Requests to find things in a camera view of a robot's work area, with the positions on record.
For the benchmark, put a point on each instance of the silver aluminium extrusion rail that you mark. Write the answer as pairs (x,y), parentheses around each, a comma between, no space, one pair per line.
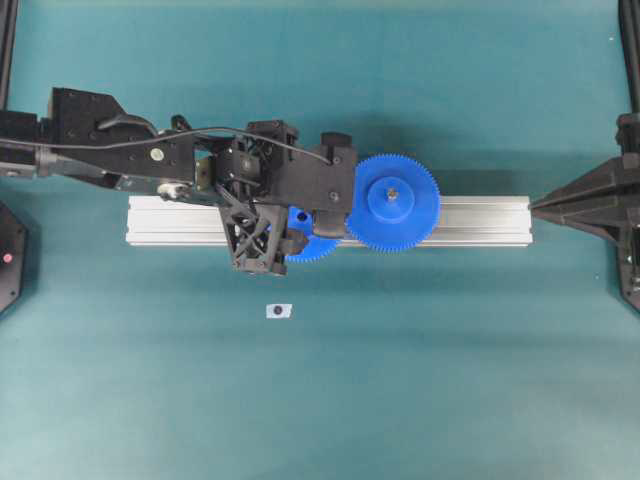
(465,221)

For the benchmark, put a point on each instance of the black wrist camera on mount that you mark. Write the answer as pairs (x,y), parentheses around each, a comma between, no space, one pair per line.
(325,190)

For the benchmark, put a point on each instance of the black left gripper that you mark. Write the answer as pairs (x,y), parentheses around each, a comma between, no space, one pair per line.
(244,169)

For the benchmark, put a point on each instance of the small blue plastic gear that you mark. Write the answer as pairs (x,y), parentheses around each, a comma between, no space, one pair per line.
(317,247)

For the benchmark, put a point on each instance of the black left frame post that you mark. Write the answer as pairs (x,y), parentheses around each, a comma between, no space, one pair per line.
(8,21)

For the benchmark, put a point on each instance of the large blue plastic gear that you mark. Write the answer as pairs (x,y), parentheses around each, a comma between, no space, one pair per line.
(400,225)

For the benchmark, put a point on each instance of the black right frame post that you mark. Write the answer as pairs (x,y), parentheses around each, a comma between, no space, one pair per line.
(628,19)

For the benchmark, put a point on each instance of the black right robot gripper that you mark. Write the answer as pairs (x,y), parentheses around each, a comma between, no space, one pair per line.
(605,202)

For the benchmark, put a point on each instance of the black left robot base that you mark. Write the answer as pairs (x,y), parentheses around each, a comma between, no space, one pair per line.
(13,249)

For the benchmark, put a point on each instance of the small white tape marker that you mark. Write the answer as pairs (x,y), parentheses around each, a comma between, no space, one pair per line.
(279,311)

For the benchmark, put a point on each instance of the black frame post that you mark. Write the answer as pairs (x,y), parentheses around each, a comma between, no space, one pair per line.
(628,19)
(8,21)

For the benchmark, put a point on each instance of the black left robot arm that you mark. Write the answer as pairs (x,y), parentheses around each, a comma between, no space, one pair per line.
(89,137)

